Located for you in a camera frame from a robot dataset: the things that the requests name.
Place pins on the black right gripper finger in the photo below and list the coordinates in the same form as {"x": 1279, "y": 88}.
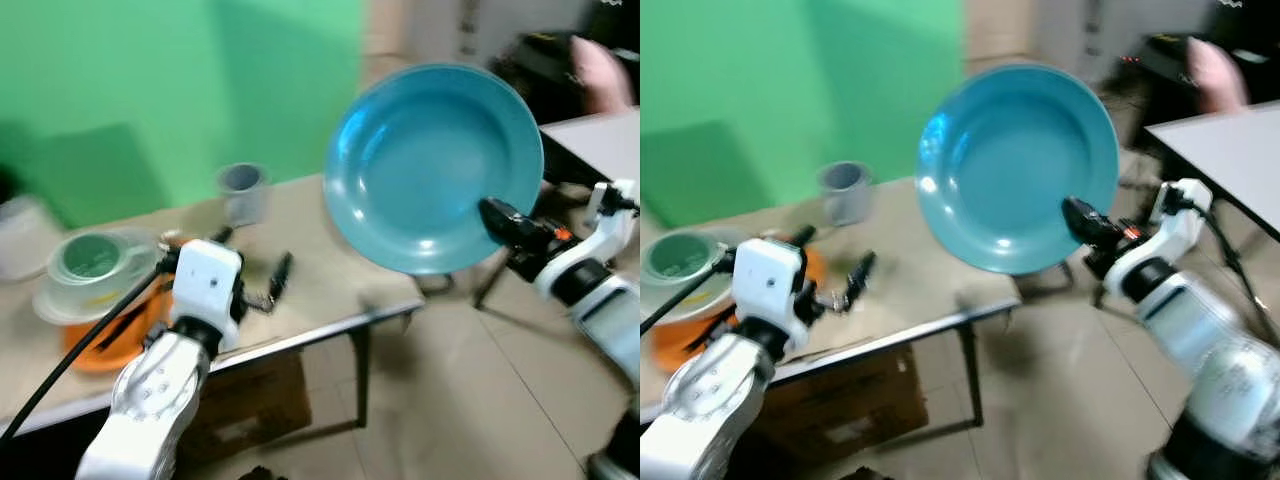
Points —
{"x": 502, "y": 220}
{"x": 1085, "y": 220}

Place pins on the blue round plate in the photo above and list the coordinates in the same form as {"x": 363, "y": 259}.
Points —
{"x": 420, "y": 160}
{"x": 1010, "y": 160}

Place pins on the bare person forearm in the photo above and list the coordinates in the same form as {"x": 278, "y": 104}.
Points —
{"x": 603, "y": 75}
{"x": 1218, "y": 78}

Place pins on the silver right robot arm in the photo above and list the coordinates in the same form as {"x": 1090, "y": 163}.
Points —
{"x": 615, "y": 320}
{"x": 1215, "y": 350}

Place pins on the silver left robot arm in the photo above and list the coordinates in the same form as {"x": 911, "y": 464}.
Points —
{"x": 150, "y": 400}
{"x": 700, "y": 410}

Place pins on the grey cup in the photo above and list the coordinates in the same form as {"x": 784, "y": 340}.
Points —
{"x": 243, "y": 195}
{"x": 845, "y": 193}

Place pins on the brown cardboard box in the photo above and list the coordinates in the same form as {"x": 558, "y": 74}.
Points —
{"x": 250, "y": 400}
{"x": 850, "y": 400}

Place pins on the white table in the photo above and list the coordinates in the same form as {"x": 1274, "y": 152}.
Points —
{"x": 600, "y": 140}
{"x": 1225, "y": 150}

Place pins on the orange bowl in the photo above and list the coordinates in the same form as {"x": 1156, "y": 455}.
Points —
{"x": 680, "y": 345}
{"x": 125, "y": 345}

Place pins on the green backdrop screen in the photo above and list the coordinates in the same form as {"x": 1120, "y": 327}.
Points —
{"x": 800, "y": 80}
{"x": 150, "y": 90}

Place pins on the white container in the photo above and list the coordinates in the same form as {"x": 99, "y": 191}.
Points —
{"x": 25, "y": 240}

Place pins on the beige table with metal frame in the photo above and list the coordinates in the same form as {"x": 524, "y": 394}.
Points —
{"x": 920, "y": 290}
{"x": 320, "y": 285}

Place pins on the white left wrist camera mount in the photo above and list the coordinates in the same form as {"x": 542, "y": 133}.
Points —
{"x": 205, "y": 285}
{"x": 768, "y": 285}

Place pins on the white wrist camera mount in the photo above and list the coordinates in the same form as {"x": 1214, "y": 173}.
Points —
{"x": 590, "y": 240}
{"x": 1165, "y": 235}
{"x": 205, "y": 285}
{"x": 768, "y": 285}

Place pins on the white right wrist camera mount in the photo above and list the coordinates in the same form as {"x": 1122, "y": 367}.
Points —
{"x": 590, "y": 240}
{"x": 1165, "y": 235}

